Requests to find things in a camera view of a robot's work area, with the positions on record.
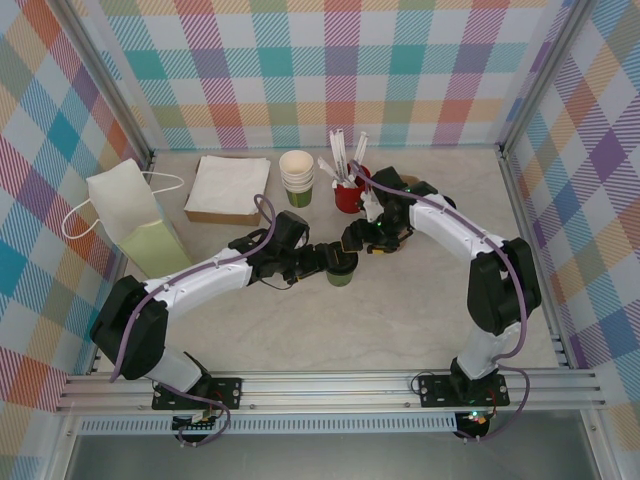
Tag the black plastic cup lid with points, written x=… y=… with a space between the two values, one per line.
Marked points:
x=342 y=268

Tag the green white paper bag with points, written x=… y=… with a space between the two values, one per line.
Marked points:
x=155 y=250

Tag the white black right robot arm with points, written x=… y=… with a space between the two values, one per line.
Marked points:
x=450 y=225

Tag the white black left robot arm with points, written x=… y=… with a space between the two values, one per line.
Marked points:
x=200 y=285

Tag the red cup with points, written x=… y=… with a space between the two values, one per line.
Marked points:
x=347 y=200

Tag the black cup lid stack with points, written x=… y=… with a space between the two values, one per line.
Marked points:
x=449 y=202

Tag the small controller board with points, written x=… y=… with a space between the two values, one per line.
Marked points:
x=197 y=422
x=475 y=417

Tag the aluminium front rail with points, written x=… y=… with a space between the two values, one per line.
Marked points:
x=325 y=390

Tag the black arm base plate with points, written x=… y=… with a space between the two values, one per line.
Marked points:
x=225 y=392
x=435 y=390

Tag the aluminium frame post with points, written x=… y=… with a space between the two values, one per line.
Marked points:
x=544 y=75
x=111 y=80

